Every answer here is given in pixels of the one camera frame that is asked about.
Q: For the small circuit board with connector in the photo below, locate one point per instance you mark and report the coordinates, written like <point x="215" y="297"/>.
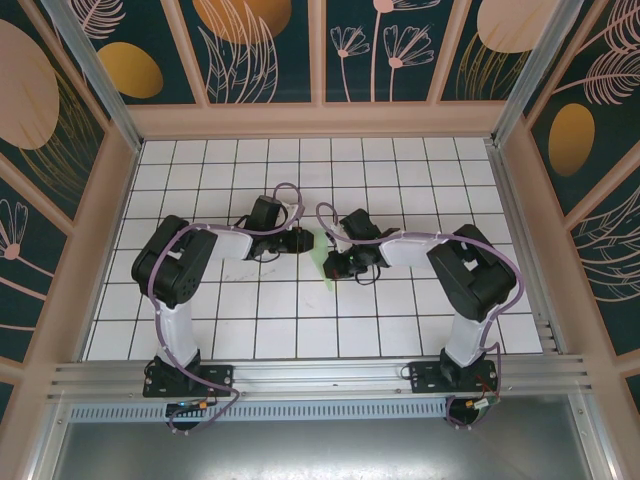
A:
<point x="482" y="404"/>
<point x="192" y="406"/>

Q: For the grey metal sheet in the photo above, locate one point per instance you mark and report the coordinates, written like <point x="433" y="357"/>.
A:
<point x="320" y="450"/>

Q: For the aluminium frame post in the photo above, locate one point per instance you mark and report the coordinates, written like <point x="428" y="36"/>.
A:
<point x="90" y="70"/>
<point x="530" y="75"/>

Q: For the aluminium side rail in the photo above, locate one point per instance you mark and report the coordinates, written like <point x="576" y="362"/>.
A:
<point x="527" y="225"/>

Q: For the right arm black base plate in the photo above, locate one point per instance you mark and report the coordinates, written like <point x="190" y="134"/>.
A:
<point x="425" y="375"/>

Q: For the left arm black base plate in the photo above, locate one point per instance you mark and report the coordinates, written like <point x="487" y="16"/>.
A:
<point x="220" y="375"/>

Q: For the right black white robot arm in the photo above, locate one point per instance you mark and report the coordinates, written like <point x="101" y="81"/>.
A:
<point x="470" y="275"/>

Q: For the long aluminium mounting rail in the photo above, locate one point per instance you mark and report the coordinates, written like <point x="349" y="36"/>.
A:
<point x="320" y="375"/>

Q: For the light green cloth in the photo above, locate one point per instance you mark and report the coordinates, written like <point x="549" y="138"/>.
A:
<point x="321" y="246"/>

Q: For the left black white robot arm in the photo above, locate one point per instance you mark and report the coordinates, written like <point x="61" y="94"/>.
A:
<point x="172" y="260"/>

